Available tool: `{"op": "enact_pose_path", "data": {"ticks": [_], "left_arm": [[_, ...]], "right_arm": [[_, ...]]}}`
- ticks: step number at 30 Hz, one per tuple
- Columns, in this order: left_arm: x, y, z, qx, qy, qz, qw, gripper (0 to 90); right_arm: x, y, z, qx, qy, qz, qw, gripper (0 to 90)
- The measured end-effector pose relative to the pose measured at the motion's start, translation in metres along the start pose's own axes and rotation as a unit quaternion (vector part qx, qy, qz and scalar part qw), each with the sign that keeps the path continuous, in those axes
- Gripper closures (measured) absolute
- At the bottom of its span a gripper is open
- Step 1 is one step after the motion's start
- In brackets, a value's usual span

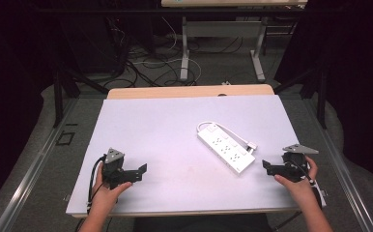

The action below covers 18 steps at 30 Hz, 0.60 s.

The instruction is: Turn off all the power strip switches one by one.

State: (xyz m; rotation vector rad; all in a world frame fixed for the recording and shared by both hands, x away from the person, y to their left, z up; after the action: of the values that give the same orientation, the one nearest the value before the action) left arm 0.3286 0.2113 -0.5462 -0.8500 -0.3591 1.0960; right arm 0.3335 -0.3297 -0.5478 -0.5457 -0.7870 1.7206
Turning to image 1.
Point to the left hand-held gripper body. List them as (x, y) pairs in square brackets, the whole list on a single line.
[(113, 162)]

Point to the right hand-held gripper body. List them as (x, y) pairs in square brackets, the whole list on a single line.
[(295, 161)]

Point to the person's right hand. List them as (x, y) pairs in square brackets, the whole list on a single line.
[(299, 190)]

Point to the person's left hand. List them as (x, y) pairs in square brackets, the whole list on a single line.
[(105, 195)]

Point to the white power strip plug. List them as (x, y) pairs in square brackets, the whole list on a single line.
[(252, 147)]

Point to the white table mat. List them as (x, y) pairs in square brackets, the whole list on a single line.
[(175, 154)]

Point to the white power strip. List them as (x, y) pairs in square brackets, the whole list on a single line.
[(226, 150)]

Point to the black metal stand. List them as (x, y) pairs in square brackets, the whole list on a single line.
[(316, 87), (60, 93)]

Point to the person's dark lap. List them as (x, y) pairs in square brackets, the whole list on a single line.
[(204, 224)]

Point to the wooden table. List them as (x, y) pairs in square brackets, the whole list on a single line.
[(187, 92)]

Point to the white-legged desk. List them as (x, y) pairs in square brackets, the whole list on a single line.
[(223, 29)]

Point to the metal floor rail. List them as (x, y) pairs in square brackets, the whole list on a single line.
[(342, 174), (30, 174)]

